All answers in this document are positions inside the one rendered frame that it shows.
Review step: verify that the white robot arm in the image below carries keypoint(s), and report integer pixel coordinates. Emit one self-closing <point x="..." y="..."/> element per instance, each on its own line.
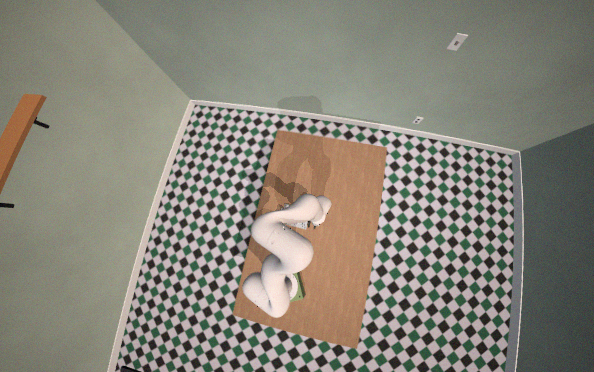
<point x="294" y="251"/>

